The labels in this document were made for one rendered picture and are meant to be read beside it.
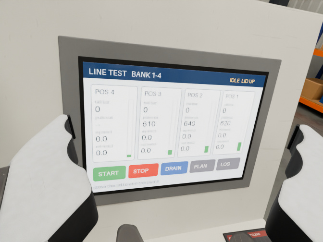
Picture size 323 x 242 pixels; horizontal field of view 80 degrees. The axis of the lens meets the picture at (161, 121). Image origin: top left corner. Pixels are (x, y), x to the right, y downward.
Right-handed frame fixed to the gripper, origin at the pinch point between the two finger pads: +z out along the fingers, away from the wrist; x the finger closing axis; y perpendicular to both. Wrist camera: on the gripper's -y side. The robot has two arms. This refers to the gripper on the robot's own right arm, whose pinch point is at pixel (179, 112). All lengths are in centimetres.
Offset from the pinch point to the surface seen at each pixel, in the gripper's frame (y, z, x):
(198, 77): 6.6, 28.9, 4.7
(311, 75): 149, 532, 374
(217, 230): 50, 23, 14
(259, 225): 52, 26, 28
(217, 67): 5.1, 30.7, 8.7
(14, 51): 0.5, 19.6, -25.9
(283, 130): 23, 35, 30
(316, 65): 121, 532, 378
